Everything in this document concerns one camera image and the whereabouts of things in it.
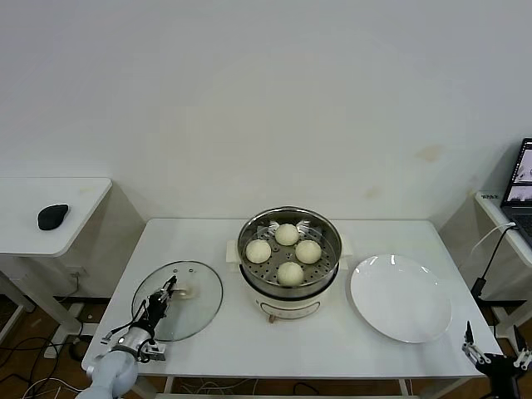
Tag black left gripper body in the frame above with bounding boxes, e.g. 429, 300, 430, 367
142, 289, 170, 333

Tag glass lid with cream handle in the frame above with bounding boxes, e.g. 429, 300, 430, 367
131, 259, 224, 342

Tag black laptop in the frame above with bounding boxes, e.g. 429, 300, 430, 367
500, 136, 532, 246

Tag white round plate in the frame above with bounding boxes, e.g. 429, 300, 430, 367
349, 253, 453, 344

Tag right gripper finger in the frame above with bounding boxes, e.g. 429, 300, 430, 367
461, 319, 489, 367
512, 323, 532, 371

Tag white table leg frame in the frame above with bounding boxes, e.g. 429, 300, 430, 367
155, 376, 416, 399

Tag black power adapter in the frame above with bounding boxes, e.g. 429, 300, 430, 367
471, 276, 488, 301

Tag white steamed baozi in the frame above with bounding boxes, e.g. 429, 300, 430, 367
294, 239, 323, 265
245, 239, 273, 264
276, 261, 305, 288
274, 223, 299, 246

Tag white laptop cable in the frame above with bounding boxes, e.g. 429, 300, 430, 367
471, 223, 517, 254

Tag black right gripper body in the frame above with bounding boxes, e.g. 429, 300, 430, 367
477, 352, 523, 399

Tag cream electric cooker pot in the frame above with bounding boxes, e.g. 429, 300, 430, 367
225, 239, 357, 324

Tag black computer mouse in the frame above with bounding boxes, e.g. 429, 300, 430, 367
37, 202, 71, 230

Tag stainless steel steamer basket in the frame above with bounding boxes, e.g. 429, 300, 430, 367
237, 206, 344, 298

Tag white side table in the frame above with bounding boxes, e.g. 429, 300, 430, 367
0, 176, 146, 337

